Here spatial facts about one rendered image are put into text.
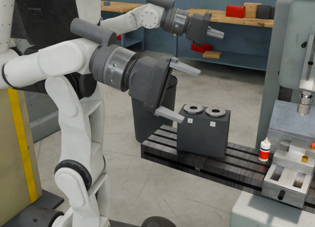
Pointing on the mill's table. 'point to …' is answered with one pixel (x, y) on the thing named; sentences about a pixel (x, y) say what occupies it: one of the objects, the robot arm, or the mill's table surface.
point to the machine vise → (288, 180)
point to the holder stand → (203, 130)
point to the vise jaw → (293, 162)
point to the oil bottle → (264, 150)
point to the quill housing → (296, 42)
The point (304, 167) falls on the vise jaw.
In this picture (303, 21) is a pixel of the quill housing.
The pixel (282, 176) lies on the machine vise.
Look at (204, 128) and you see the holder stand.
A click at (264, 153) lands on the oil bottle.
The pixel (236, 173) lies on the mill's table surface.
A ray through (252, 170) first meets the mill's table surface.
